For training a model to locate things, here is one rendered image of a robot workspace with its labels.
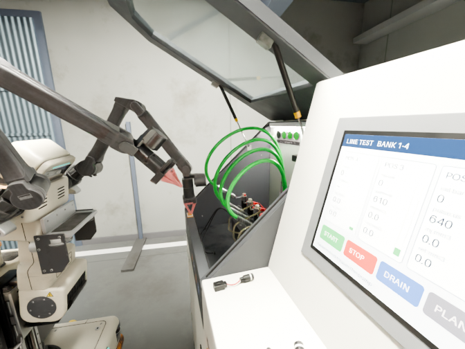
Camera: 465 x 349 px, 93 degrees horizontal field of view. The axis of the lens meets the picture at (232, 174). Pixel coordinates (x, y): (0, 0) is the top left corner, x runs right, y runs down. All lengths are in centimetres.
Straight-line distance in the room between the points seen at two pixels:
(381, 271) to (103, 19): 307
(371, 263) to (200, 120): 251
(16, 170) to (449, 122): 99
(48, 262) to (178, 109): 209
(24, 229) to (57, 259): 17
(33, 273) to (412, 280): 119
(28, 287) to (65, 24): 257
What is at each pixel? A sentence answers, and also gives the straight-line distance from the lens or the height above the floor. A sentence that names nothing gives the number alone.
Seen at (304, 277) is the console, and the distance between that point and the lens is 64.
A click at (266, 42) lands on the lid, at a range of 68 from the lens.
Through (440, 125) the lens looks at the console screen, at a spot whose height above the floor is 143.
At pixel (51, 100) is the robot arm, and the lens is 79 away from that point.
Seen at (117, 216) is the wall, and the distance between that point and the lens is 315.
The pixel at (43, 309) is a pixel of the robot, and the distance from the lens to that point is 129.
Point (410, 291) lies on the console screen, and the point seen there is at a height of 119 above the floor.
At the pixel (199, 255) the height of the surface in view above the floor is 95.
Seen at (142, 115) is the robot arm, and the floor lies 149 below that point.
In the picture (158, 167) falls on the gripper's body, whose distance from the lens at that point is 82.
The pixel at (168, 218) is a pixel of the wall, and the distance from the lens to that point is 305.
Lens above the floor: 143
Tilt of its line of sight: 13 degrees down
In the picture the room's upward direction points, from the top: 1 degrees counter-clockwise
